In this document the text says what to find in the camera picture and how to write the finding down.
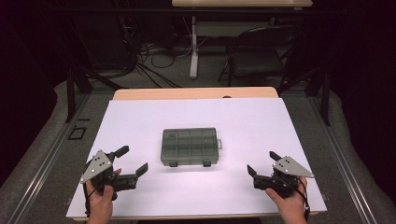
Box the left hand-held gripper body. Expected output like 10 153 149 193
79 149 138 201

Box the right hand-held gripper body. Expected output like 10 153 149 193
252 155 316 200

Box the grey translucent compartment box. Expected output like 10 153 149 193
160 127 223 168

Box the person's left hand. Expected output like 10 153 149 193
85 168 122 224

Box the person's right hand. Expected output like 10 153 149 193
264 175 309 224

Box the white table cover sheet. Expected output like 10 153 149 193
65 97 328 219

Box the black metal stand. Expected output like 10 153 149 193
64 63 124 124
276 60 332 127

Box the wooden table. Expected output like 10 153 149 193
111 86 280 101

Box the black folding chair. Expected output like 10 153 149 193
217 25 305 89

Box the white-legged wooden desk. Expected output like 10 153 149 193
171 0 314 80

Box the black cable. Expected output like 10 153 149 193
288 177 312 222
82 182 97 217

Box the black floor socket frame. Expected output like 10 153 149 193
67 125 88 141

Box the grey metal floor rail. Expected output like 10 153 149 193
309 92 379 224
6 92 92 224

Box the bundle of floor cables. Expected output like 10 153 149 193
122 12 200 89

